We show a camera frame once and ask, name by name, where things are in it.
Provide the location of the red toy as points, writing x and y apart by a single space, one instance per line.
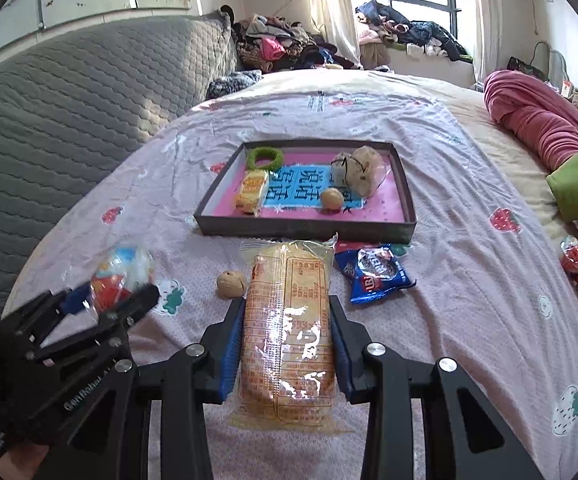
123 270

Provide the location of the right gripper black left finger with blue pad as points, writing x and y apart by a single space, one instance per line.
109 436

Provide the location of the beige mesh drawstring pouch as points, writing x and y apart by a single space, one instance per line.
362 171

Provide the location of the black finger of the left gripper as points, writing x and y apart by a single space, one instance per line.
116 322

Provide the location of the pink patterned bed sheet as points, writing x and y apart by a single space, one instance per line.
489 289

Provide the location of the large orange biscuit packet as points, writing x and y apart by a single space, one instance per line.
287 379

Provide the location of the dark shallow box tray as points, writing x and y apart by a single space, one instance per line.
217 213

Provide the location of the person's left hand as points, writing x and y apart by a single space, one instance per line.
22 461

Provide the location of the clothes pile on windowsill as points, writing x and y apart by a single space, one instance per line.
377 22

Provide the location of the clothes pile by headboard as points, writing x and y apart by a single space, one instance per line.
271 44

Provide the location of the small orange bread packet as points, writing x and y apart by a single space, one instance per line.
252 192

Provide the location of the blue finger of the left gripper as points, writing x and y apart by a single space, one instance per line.
77 300

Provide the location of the walnut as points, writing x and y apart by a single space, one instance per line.
332 199
231 284

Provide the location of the cream curtain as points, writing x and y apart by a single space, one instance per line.
335 21

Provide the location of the pink rolled blanket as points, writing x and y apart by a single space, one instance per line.
545 122

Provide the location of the blue oreo cookie packet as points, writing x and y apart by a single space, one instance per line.
374 273

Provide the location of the dark knitted cloth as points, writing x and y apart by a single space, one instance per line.
234 82

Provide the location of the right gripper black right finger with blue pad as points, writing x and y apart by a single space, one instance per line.
464 435

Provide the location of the grey quilted headboard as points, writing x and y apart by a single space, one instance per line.
74 107

